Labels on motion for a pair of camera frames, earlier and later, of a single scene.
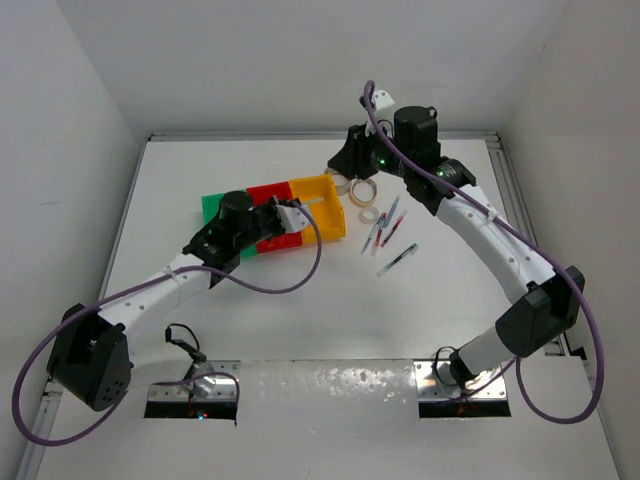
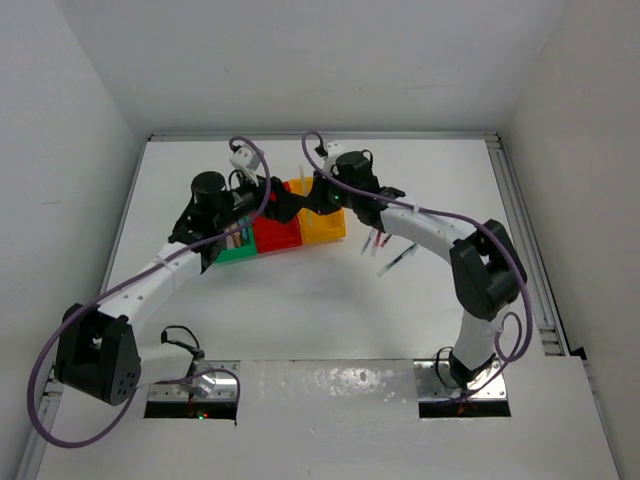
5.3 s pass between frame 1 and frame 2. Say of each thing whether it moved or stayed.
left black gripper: moved
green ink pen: stayed
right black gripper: moved
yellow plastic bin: stayed
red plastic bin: stayed
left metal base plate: stayed
